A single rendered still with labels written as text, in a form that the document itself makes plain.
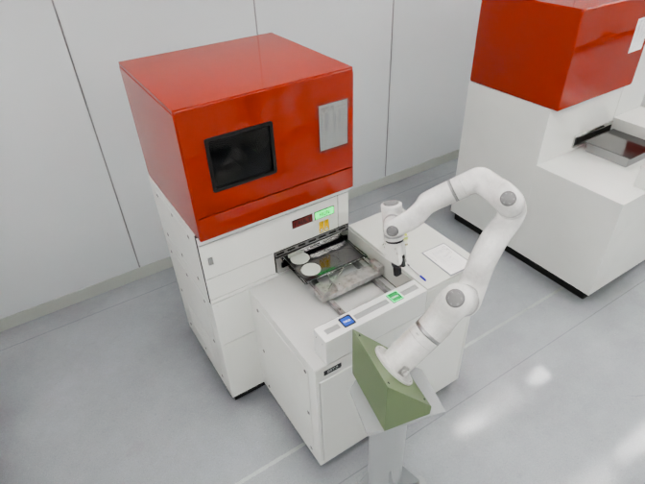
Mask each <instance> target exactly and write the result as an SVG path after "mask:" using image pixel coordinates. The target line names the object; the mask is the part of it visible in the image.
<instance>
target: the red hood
mask: <svg viewBox="0 0 645 484"><path fill-rule="evenodd" d="M118 63H119V68H120V72H121V75H122V79H123V83H124V86H125V89H126V93H127V96H128V100H129V103H130V107H131V113H132V117H133V121H134V124H135V127H136V131H137V134H138V138H139V142H140V145H141V149H142V152H143V156H144V159H145V162H146V166H147V170H148V173H149V176H150V177H151V178H152V179H153V181H154V182H155V184H156V185H157V186H158V188H159V189H160V190H161V191H162V193H163V194H164V195H165V197H166V198H167V199H168V201H169V202H170V203H171V204H172V206H173V207H174V208H175V210H176V211H177V212H178V214H179V215H180V217H181V218H182V219H183V220H184V222H185V223H186V224H187V226H188V227H189V228H190V229H191V230H192V231H193V232H194V234H195V235H196V236H197V238H198V239H199V240H200V242H204V241H206V240H208V239H211V238H214V237H216V236H219V235H222V234H225V233H227V232H230V231H233V230H237V229H240V228H242V227H244V226H247V225H250V224H252V223H255V222H258V221H261V220H263V219H266V218H269V217H272V216H274V215H277V214H279V213H281V212H284V211H287V210H290V209H292V208H295V207H298V206H302V205H305V204H308V203H310V202H313V201H316V200H318V199H320V198H323V197H326V196H328V195H331V194H334V193H336V192H339V191H342V190H345V189H347V188H350V187H352V186H353V71H352V66H350V65H348V64H346V63H343V62H341V61H338V60H335V59H332V58H330V57H329V56H326V55H324V54H321V53H319V52H317V51H314V50H312V49H310V48H307V47H305V46H302V45H300V44H298V43H295V42H293V41H292V40H289V39H287V38H285V37H282V36H278V35H276V34H274V33H267V34H262V35H257V36H248V37H243V38H237V39H233V40H228V41H223V42H218V43H212V44H207V45H203V46H198V47H193V48H188V49H182V50H178V51H173V52H168V53H163V54H157V55H152V56H148V57H143V58H138V59H132V60H123V61H118Z"/></svg>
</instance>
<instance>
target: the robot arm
mask: <svg viewBox="0 0 645 484"><path fill-rule="evenodd" d="M472 194H477V195H479V196H480V197H482V198H483V199H485V200H486V201H487V202H489V203H490V204H491V205H492V206H493V207H494V208H495V209H496V210H497V211H496V213H495V215H494V217H493V218H492V220H491V221H490V222H489V224H488V225H487V226H486V227H485V229H484V230H483V231H482V233H481V234H480V236H479V238H478V240H477V242H476V244H475V245H474V247H473V249H472V251H471V254H470V256H469V258H468V260H467V263H466V266H465V269H464V271H463V273H462V276H461V278H460V280H459V281H458V282H456V283H452V284H449V285H448V286H446V287H445V288H443V290H442V291H441V292H440V293H439V294H438V295H437V297H436V298H435V299H434V300H433V301H432V302H431V304H430V306H429V307H428V309H427V310H426V311H425V313H424V314H423V315H422V316H421V317H420V318H419V319H418V320H416V321H415V322H414V323H413V324H412V325H411V326H410V327H409V328H408V329H407V330H406V331H405V332H404V333H403V334H402V335H401V336H400V337H399V338H398V339H397V340H396V341H395V342H394V343H393V344H392V345H391V346H390V347H389V348H388V349H386V348H384V347H382V346H377V347H376V348H375V353H376V355H377V357H378V359H379V360H380V362H381V363H382V364H383V366H384V367H385V368H386V369H387V370H388V372H389V373H390V374H391V375H392V376H394V377H395V378H396V379H397V380H398V381H400V382H401V383H403V384H404V385H407V386H410V385H411V384H412V383H413V380H412V377H411V375H410V374H409V373H410V372H411V371H412V370H413V369H414V368H415V367H416V366H417V365H418V364H419V363H420V362H421V361H422V360H423V359H424V358H425V357H426V356H427V355H429V354H430V353H431V352H432V351H433V350H434V349H435V348H436V347H437V346H438V345H439V344H440V343H441V342H442V341H443V340H444V339H445V338H446V337H447V336H448V335H449V334H450V333H451V331H452V330H453V329H454V327H455V326H456V325H457V324H458V323H459V322H460V321H461V320H462V319H463V318H464V317H469V316H472V315H473V314H475V313H476V312H477V311H478V309H479V308H480V306H481V304H482V301H483V299H484V297H485V294H486V291H487V288H488V285H489V282H490V278H491V275H492V273H493V270H494V268H495V266H496V264H497V262H498V260H499V258H500V257H501V255H502V253H503V252H504V250H505V248H506V247H507V245H508V243H509V242H510V240H511V239H512V237H513V236H514V234H515V233H516V232H517V230H518V229H519V227H520V226H521V224H522V222H523V220H524V218H525V216H526V213H527V206H526V202H525V199H524V196H523V195H522V193H521V192H520V191H519V190H518V189H517V188H516V187H515V186H514V185H513V184H512V183H511V182H509V181H507V180H505V179H503V178H501V177H500V176H498V175H497V174H495V173H494V172H492V171H491V170H490V169H488V168H485V167H475V168H472V169H470V170H468V171H465V172H464V173H462V174H460V175H458V176H456V177H454V178H452V179H450V180H448V181H445V182H443V183H441V184H439V185H437V186H435V187H433V188H431V189H429V190H427V191H425V192H423V193H421V194H420V195H419V196H418V199H417V200H416V202H415V203H414V204H413V205H412V206H411V207H410V208H409V209H407V210H406V211H405V212H402V202H400V201H398V200H389V201H386V202H383V203H382V204H381V213H382V223H383V231H384V239H385V240H384V256H385V258H386V259H387V260H389V261H390V262H392V266H393V267H394V276H396V277H398V276H400V275H401V274H402V273H401V267H406V264H405V262H407V253H406V247H405V243H404V241H403V240H404V237H405V236H404V234H405V233H407V232H409V231H411V230H414V229H416V228H417V227H419V226H420V225H421V224H423V223H424V222H425V221H426V220H427V218H428V217H429V216H430V215H431V214H432V213H433V212H435V211H437V210H439V209H441V208H443V207H446V206H449V205H451V204H454V203H456V202H458V201H460V200H462V199H463V198H466V197H468V196H470V195H472Z"/></svg>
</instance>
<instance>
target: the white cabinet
mask: <svg viewBox="0 0 645 484"><path fill-rule="evenodd" d="M250 296H251V307H252V313H253V319H254V324H255V331H256V337H257V343H258V348H259V354H260V360H261V367H262V373H263V378H264V382H265V384H266V385H267V387H268V388H269V390H270V391H271V393H272V394H273V396H274V397H275V399H276V401H277V402H278V404H279V405H280V406H281V408H282V409H283V411H284V412H285V414H286V415H287V417H288V418H289V420H290V421H291V423H292V424H293V426H294V427H295V429H296V430H297V432H298V433H299V435H300V436H301V438H302V439H303V441H304V442H305V444H306V445H307V446H308V447H309V449H310V450H311V452H312V453H313V455H314V456H315V457H316V459H317V460H318V462H319V463H320V465H323V464H324V463H326V462H327V461H329V460H330V459H332V458H334V457H335V456H337V455H338V454H340V453H341V452H343V451H345V450H346V449H348V448H350V447H351V446H353V445H355V444H356V443H358V442H359V441H361V440H362V439H364V438H366V437H367V433H366V431H365V428H364V427H363V424H362V422H361V419H360V417H359V414H358V412H357V409H356V407H355V404H354V402H353V399H352V397H351V394H350V392H349V389H350V387H351V386H352V384H353V383H354V381H355V380H356V378H355V377H354V375H353V373H352V352H351V353H350V354H348V355H346V356H344V357H342V358H340V359H338V360H337V361H335V362H333V363H331V364H329V365H327V366H325V367H324V368H322V369H320V370H318V371H316V372H314V371H313V370H312V369H311V368H310V366H309V365H308V364H307V362H306V361H305V360H304V359H303V357H302V356H301V355H300V354H299V352H298V351H297V350H296V348H295V347H294V346H293V345H292V343H291V342H290V341H289V340H288V338H287V337H286V336H285V335H284V333H283V332H282V331H281V330H280V328H279V327H278V326H277V325H276V323H275V322H274V321H273V319H272V318H271V317H270V316H269V314H268V313H267V312H266V311H265V309H264V308H263V307H262V306H261V304H260V303H259V302H258V300H257V299H256V298H255V297H254V295H253V294H252V293H251V291H250ZM424 313H425V311H424ZM424 313H423V314H424ZM423 314H422V315H423ZM422 315H420V316H418V317H416V318H415V319H413V320H411V321H410V322H408V323H406V324H404V325H402V326H400V327H398V328H396V329H394V330H392V331H390V332H388V333H386V334H385V335H383V336H381V337H379V338H377V339H375V340H374V341H376V342H378V343H380V344H381V345H383V346H385V347H387V348H389V347H390V346H391V345H392V344H393V343H394V342H395V341H396V340H397V339H398V338H399V337H400V336H401V335H402V334H403V333H404V332H405V331H406V330H407V329H408V328H409V327H410V326H411V325H412V324H413V323H414V322H415V321H416V320H418V319H419V318H420V317H421V316H422ZM469 319H470V316H469V317H464V318H463V319H462V320H461V321H460V322H459V323H458V324H457V325H456V326H455V327H454V329H453V330H452V331H451V333H450V334H449V335H448V336H447V337H446V338H445V339H444V340H443V341H442V342H441V343H440V344H439V345H438V346H437V347H436V348H435V349H434V350H433V351H432V352H431V353H430V354H429V355H427V356H426V357H425V358H424V359H423V360H422V361H421V362H420V363H419V364H418V365H417V366H416V368H419V369H422V370H423V372H424V374H425V375H426V377H427V379H428V381H429V383H430V384H431V386H432V388H433V390H434V391H435V393H436V392H438V391H440V389H442V388H443V387H445V386H446V385H448V384H450V383H451V382H453V381H454V380H456V379H457V378H458V376H459V371H460V367H461V362H462V357H463V352H464V347H465V342H466V334H467V329H468V324H469Z"/></svg>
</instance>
